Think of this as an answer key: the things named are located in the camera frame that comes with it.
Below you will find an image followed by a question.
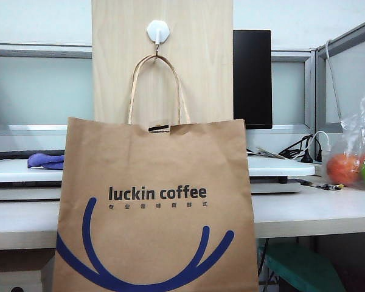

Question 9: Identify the white charger with cable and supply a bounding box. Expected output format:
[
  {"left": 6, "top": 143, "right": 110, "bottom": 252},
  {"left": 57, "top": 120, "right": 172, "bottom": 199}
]
[{"left": 310, "top": 130, "right": 332, "bottom": 162}]

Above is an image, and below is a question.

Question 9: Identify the small screwdriver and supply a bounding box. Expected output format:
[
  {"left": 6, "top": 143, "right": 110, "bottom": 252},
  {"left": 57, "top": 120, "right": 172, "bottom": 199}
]
[{"left": 304, "top": 179, "right": 345, "bottom": 192}]

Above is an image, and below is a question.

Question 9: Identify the black keyboard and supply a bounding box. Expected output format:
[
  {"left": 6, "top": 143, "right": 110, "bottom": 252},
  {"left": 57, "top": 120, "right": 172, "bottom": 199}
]
[{"left": 0, "top": 148, "right": 66, "bottom": 161}]

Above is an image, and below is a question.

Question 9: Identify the brown luckin coffee paper bag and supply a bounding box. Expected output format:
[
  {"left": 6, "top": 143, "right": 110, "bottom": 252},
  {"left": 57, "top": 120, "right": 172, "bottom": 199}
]
[{"left": 51, "top": 54, "right": 260, "bottom": 292}]

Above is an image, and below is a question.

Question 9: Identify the black cable bundle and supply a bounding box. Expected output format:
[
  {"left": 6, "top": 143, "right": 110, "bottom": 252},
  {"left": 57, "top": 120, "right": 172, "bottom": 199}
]
[{"left": 278, "top": 134, "right": 316, "bottom": 164}]

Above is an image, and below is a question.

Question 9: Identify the blue cloth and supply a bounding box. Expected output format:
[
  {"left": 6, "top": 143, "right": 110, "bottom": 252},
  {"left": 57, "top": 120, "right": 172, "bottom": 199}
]
[{"left": 27, "top": 153, "right": 65, "bottom": 170}]

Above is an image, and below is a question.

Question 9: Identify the black computer monitor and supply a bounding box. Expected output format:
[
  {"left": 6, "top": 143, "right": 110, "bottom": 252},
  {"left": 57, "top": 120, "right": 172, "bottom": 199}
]
[{"left": 232, "top": 29, "right": 273, "bottom": 130}]

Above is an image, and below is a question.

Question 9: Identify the stack of papers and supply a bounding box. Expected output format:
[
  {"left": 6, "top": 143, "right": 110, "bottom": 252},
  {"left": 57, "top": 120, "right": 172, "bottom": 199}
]
[{"left": 256, "top": 146, "right": 290, "bottom": 161}]

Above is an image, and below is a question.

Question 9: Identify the light wooden board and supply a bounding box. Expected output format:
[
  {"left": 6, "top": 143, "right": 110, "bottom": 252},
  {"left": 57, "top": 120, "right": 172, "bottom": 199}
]
[{"left": 92, "top": 0, "right": 234, "bottom": 125}]

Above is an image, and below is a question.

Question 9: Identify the grey framed office partition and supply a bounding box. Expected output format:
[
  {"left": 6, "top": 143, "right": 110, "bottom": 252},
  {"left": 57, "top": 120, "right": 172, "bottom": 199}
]
[
  {"left": 270, "top": 15, "right": 365, "bottom": 134},
  {"left": 0, "top": 42, "right": 94, "bottom": 127}
]

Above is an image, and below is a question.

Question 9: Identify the white cable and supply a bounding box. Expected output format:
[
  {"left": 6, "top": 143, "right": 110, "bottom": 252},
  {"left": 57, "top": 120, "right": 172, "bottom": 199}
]
[{"left": 324, "top": 39, "right": 344, "bottom": 122}]

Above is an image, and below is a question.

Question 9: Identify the green plastic object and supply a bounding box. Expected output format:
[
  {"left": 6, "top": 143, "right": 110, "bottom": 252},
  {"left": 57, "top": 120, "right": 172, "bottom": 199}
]
[{"left": 263, "top": 242, "right": 347, "bottom": 292}]

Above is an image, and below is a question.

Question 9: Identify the orange ball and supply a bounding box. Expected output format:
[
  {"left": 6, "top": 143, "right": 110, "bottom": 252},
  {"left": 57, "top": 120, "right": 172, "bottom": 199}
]
[{"left": 326, "top": 153, "right": 364, "bottom": 187}]

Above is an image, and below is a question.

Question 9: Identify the white adhesive wall hook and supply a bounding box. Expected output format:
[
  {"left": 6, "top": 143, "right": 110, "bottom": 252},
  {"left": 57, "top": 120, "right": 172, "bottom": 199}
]
[{"left": 145, "top": 19, "right": 172, "bottom": 57}]

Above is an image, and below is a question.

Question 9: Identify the clear plastic bag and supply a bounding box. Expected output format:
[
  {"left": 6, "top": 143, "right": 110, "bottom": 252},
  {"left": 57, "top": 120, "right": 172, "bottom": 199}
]
[{"left": 324, "top": 82, "right": 365, "bottom": 192}]

